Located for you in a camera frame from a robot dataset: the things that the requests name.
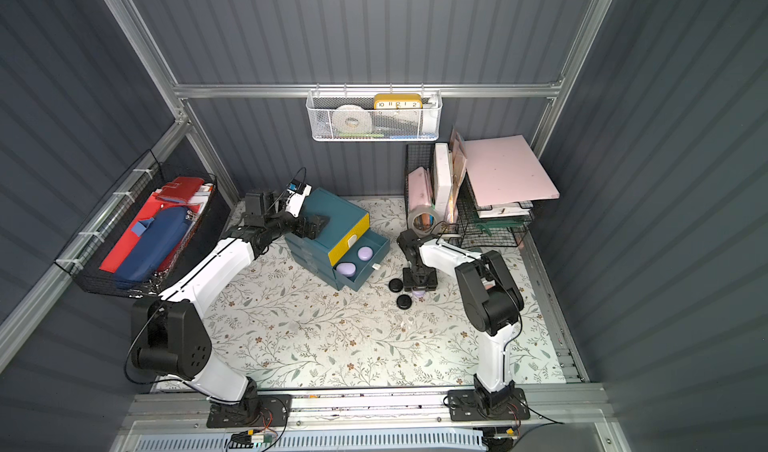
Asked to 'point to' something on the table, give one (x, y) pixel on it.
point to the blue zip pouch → (159, 238)
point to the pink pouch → (420, 191)
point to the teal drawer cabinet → (346, 252)
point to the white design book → (442, 182)
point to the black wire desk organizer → (472, 231)
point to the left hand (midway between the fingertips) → (318, 213)
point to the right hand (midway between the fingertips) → (425, 293)
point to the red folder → (178, 192)
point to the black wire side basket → (83, 256)
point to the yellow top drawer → (350, 239)
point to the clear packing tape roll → (429, 209)
